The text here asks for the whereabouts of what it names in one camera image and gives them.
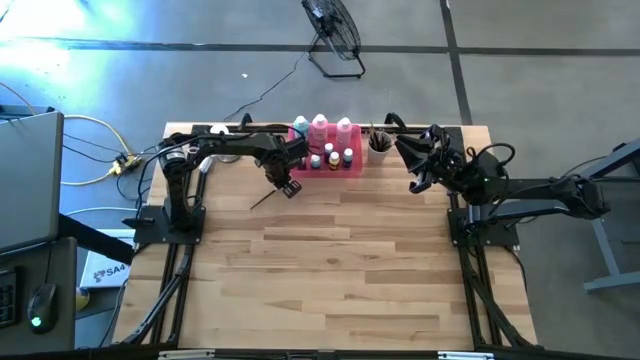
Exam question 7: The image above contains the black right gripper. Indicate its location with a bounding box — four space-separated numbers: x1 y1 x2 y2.
394 124 509 206

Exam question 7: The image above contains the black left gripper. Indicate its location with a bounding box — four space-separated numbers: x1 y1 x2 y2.
253 137 310 200

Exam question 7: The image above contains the beige ribbed cup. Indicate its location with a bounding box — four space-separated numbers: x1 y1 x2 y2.
366 130 394 165

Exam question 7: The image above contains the pink plastic bin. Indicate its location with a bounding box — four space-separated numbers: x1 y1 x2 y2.
287 123 364 180

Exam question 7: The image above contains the white bulb table lamp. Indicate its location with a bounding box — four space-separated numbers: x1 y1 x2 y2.
208 123 244 164

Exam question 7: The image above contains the black floor fan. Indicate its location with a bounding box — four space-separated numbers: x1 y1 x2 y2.
300 0 367 80

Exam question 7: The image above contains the white printed box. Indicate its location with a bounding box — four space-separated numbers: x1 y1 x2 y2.
79 249 132 291

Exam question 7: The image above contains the grey metal stand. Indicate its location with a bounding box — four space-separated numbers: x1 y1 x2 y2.
554 137 640 294

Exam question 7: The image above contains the dark grey desk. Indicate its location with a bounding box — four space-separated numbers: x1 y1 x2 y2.
0 238 77 354

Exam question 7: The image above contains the black computer mouse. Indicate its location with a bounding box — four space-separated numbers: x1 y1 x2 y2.
26 282 59 335

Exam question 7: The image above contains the black keyboard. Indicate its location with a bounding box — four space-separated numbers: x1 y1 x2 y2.
0 269 24 330

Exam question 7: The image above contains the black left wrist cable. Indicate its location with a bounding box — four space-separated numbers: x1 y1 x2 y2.
279 123 324 156

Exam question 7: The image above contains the black aluminium table frame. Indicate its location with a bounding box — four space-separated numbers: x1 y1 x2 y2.
113 112 539 351

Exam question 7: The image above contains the white coiled cable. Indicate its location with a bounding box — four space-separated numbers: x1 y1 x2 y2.
187 144 214 175

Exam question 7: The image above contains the black fan cable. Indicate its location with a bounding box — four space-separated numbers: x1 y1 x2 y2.
222 47 314 123

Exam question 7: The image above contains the black floor cable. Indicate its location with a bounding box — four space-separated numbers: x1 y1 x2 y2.
504 209 551 234

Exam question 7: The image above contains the yellow floor cable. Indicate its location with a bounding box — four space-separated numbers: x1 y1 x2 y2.
0 79 146 187

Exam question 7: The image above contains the white floor cable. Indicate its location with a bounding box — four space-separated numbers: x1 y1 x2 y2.
64 205 139 217

